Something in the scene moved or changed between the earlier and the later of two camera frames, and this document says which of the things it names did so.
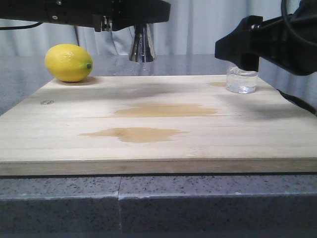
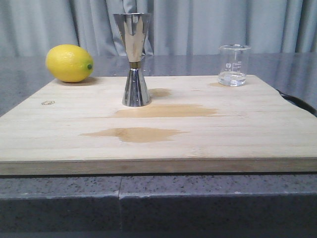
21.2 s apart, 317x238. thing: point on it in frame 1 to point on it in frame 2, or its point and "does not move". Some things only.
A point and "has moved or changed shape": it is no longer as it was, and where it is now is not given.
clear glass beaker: [240, 81] has moved or changed shape
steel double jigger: [142, 49] to [132, 27]
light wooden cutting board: [156, 125] does not move
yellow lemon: [69, 62] does not move
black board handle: [298, 102] does not move
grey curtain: [191, 30] does not move
